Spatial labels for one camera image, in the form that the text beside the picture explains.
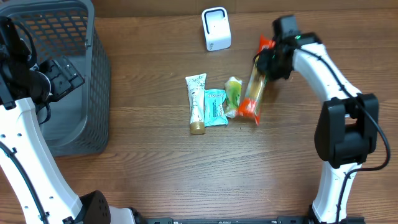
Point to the grey plastic shopping basket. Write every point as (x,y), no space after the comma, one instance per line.
(64,31)

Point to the white barcode scanner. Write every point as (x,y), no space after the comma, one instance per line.
(216,28)

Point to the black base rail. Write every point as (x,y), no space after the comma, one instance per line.
(278,220)

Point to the green snack packet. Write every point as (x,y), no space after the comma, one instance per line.
(233,89)

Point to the teal wipes packet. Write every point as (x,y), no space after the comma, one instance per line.
(214,112)

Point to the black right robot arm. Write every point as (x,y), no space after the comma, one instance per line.
(347,127)

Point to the orange noodle packet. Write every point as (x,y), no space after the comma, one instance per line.
(250,107)

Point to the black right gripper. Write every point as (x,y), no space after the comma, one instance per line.
(268,67)

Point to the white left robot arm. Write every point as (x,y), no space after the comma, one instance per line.
(30,168)

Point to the white cream tube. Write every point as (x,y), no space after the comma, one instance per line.
(196,91)

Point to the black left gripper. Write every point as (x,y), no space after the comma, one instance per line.
(62,83)

